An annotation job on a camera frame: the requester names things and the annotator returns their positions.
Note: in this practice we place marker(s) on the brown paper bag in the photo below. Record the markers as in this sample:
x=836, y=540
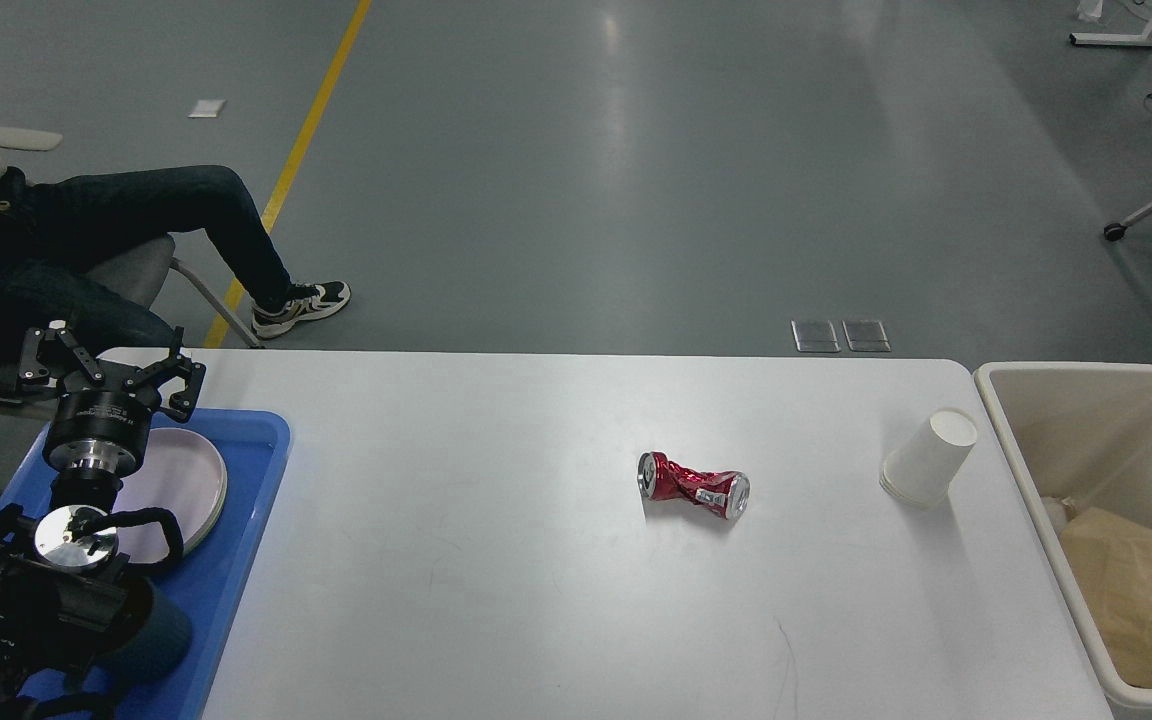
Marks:
x=1111, y=560

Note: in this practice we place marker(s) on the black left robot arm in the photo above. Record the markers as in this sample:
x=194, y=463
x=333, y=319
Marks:
x=81, y=619

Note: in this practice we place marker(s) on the translucent plastic cup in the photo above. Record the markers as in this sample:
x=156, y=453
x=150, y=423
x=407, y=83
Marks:
x=921, y=470

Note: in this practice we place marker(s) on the white paper on floor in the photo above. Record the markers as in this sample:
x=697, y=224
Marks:
x=207, y=109

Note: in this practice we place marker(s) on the crushed red soda can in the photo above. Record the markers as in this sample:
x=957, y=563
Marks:
x=725, y=493

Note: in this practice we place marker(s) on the floor outlet plates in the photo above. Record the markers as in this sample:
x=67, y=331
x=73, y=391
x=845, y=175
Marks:
x=822, y=337

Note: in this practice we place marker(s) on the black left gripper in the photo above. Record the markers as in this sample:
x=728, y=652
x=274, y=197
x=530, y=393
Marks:
x=96, y=428

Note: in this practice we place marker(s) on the beige plastic bin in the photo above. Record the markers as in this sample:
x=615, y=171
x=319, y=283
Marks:
x=1077, y=436

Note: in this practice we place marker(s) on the pink plate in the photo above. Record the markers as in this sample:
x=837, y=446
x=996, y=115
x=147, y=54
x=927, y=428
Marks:
x=156, y=483

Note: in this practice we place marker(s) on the green plate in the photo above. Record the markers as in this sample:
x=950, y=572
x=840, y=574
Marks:
x=202, y=491

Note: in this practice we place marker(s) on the grey office chair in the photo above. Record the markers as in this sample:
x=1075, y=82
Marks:
x=138, y=276

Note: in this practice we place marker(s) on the dark teal mug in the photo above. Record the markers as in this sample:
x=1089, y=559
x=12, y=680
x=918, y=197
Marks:
x=151, y=638

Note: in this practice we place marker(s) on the seated person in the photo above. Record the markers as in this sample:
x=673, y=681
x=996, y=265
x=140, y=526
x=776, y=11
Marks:
x=52, y=234

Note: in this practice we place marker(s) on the blue plastic tray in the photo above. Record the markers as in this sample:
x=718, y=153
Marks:
x=209, y=582

